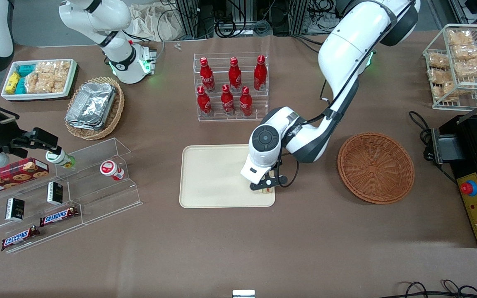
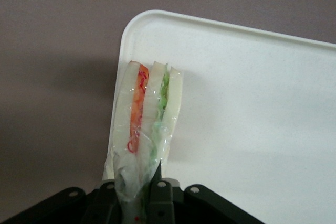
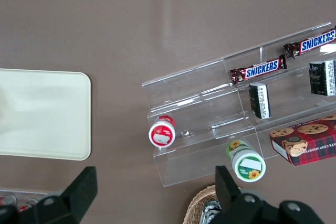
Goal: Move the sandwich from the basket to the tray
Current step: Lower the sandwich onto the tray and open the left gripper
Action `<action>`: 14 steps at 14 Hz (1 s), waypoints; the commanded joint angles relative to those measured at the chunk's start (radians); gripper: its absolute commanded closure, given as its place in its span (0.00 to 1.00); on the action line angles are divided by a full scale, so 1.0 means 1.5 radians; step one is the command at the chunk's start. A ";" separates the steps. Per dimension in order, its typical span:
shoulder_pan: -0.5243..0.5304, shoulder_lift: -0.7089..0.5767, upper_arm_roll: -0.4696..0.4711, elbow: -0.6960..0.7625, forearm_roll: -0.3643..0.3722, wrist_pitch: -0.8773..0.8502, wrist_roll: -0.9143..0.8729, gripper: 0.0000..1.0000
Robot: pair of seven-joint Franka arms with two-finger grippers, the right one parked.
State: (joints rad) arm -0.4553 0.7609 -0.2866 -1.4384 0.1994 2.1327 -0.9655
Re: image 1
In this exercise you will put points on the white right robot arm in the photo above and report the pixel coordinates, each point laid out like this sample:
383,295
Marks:
126,65

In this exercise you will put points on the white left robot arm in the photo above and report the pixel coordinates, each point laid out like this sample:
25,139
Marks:
342,49

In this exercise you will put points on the white rectangular snack tray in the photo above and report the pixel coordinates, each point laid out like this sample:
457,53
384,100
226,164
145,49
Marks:
10,97

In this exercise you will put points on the beige plastic tray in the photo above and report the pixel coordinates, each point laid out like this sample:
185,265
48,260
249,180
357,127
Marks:
213,178

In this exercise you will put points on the light woven wicker basket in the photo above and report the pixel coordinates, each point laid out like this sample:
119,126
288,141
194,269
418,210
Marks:
116,111

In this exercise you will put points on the brown wicker basket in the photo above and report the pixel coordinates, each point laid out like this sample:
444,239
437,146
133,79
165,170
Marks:
375,167

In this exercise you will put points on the white bottle with green label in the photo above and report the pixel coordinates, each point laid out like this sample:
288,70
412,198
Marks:
58,158

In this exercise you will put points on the red tartan cookie box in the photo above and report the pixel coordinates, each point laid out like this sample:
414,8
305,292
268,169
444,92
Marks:
13,176

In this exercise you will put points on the small black box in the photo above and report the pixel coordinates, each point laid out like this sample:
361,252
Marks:
15,209
55,193

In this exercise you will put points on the clear bag of rice crackers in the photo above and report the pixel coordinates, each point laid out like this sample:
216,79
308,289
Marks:
58,72
37,82

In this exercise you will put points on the teal snack pack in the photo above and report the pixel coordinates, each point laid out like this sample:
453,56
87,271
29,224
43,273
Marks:
26,69
20,86

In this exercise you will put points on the yellow snack pack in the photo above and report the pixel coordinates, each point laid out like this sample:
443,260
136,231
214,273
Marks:
13,82

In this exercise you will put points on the stack of foil trays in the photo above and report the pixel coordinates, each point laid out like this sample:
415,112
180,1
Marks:
91,105

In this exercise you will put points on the Snickers chocolate bar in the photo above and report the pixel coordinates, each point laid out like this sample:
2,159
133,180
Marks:
58,216
19,237

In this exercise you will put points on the small red white drink bottle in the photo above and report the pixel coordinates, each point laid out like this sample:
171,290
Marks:
111,169

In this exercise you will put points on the clear acrylic stepped shelf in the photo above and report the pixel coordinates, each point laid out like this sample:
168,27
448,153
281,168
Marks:
97,194

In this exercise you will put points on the clear acrylic bottle rack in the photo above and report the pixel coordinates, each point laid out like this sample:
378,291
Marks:
259,105

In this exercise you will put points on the red cola bottle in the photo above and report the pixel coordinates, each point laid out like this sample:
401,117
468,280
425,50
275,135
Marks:
245,103
227,102
207,76
204,103
260,74
234,76

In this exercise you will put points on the white crumpled cloth bag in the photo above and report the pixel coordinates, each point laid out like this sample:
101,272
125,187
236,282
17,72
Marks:
151,22

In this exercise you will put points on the clear bag of fried snacks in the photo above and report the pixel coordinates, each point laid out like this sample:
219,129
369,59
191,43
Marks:
438,75
467,52
471,68
439,61
443,92
460,38

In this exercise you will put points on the black table appliance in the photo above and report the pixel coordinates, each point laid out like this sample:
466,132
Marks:
468,140

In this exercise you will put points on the aluminium frame post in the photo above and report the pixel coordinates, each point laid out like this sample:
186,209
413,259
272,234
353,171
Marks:
189,18

